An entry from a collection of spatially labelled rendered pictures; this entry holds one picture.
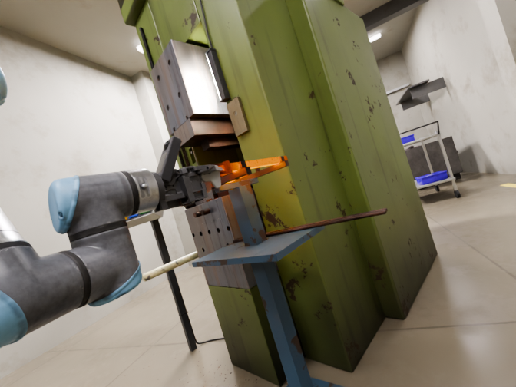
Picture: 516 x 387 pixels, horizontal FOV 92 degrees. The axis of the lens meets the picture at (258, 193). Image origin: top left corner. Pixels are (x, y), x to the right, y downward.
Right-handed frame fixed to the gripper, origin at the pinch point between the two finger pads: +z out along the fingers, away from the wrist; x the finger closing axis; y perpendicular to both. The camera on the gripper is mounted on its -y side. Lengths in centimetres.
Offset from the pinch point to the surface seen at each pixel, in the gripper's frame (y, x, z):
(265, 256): 26.8, 4.3, 3.2
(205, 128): -33, -50, 45
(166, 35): -101, -67, 52
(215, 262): 27.0, -17.9, 3.0
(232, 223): 19, -36, 31
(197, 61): -69, -44, 49
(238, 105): -34, -24, 47
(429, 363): 97, 19, 62
